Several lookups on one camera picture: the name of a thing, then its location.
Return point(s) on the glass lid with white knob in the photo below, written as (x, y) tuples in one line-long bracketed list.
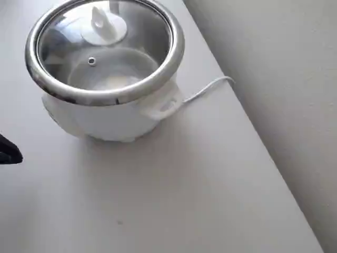
[(101, 23)]

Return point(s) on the white rice cooker body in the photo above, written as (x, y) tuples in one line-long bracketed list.
[(105, 121)]

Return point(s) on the steel inner pot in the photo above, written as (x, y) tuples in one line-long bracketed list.
[(118, 76)]

